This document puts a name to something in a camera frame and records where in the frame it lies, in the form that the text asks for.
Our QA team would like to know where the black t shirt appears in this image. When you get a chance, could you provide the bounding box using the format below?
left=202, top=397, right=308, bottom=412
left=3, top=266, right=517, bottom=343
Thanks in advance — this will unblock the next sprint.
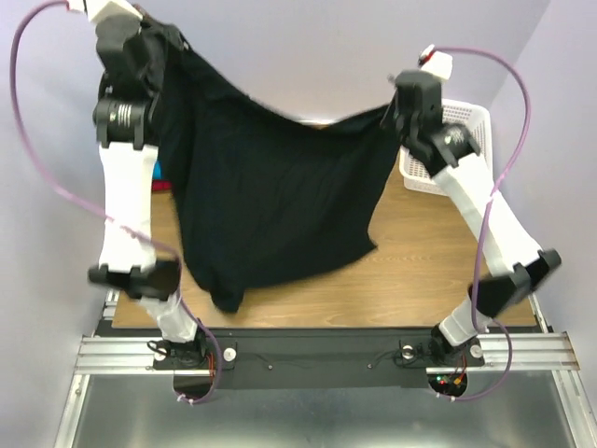
left=145, top=19, right=398, bottom=314

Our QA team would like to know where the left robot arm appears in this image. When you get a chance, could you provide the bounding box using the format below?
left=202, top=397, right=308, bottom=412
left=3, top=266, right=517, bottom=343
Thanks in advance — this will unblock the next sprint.
left=88, top=13, right=213, bottom=370

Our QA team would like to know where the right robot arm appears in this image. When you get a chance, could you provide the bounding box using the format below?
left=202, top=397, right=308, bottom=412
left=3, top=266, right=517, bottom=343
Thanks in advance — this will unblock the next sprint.
left=382, top=70, right=562, bottom=364

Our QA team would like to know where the white plastic basket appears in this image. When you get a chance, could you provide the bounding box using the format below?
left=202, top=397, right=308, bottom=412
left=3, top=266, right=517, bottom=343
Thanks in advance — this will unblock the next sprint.
left=398, top=99, right=493, bottom=196

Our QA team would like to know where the blue folded t shirt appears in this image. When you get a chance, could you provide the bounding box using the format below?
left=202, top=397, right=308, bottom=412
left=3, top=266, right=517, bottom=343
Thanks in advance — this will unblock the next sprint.
left=153, top=161, right=162, bottom=180

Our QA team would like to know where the red folded t shirt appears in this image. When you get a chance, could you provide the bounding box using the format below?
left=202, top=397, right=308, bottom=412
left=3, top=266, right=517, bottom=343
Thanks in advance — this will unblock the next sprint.
left=151, top=179, right=172, bottom=193

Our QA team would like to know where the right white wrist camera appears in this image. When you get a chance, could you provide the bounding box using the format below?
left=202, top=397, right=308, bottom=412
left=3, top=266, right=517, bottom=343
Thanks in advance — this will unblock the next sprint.
left=418, top=44, right=453, bottom=82

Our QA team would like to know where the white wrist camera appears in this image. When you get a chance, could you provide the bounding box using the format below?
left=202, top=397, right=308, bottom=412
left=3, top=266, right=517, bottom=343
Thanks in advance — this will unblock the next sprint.
left=66, top=0, right=143, bottom=24
left=418, top=44, right=453, bottom=82

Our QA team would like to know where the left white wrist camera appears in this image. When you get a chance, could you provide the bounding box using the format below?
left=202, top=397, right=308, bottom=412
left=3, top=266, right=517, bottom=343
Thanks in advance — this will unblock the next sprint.
left=66, top=0, right=143, bottom=24

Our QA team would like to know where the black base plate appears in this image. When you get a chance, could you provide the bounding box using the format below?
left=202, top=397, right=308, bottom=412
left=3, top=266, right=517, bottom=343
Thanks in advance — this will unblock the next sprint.
left=146, top=328, right=484, bottom=396

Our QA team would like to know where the aluminium frame rail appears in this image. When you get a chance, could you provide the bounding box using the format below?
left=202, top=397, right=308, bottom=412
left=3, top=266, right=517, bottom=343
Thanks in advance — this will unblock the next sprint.
left=75, top=333, right=579, bottom=375

